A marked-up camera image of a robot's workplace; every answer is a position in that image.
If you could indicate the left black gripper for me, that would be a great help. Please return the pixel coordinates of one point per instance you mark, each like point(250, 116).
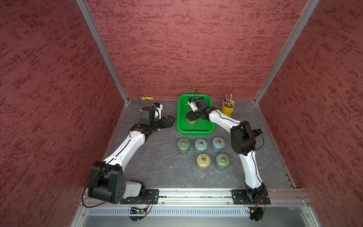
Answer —
point(169, 122)

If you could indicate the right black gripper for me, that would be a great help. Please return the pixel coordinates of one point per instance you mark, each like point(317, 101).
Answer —
point(191, 116)

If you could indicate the beige canister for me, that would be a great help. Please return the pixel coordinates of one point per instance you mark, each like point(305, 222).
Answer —
point(191, 122)
point(203, 162)

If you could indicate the green canister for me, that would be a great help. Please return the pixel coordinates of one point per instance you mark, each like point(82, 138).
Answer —
point(222, 162)
point(183, 146)

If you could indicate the grey canister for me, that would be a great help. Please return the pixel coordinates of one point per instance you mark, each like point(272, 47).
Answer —
point(200, 146)
point(218, 144)

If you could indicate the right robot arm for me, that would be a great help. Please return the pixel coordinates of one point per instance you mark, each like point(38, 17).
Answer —
point(243, 141)

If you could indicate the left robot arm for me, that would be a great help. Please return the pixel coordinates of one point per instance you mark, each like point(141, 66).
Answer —
point(107, 182)

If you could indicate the green plastic basket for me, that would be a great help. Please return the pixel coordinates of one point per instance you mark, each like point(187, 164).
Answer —
point(201, 127)

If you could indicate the yellow pen cup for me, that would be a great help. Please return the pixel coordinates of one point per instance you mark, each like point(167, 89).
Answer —
point(228, 108)

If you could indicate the pens in cup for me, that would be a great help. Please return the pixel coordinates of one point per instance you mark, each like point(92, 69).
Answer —
point(229, 99)

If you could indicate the black stapler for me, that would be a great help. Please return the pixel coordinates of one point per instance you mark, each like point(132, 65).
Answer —
point(257, 132)

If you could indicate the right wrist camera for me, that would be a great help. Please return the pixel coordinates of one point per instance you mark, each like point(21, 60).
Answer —
point(198, 104)

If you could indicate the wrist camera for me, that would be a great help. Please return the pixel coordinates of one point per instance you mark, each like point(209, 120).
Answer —
point(151, 113)
point(198, 104)

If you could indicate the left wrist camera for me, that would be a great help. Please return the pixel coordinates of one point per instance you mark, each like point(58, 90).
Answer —
point(151, 113)

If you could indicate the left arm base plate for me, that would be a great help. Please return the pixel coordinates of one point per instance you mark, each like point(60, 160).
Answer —
point(146, 197)

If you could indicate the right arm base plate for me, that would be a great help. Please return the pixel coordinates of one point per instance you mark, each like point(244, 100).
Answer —
point(250, 197)

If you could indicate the aluminium front rail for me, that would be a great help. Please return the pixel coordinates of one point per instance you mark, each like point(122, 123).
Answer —
point(219, 197)

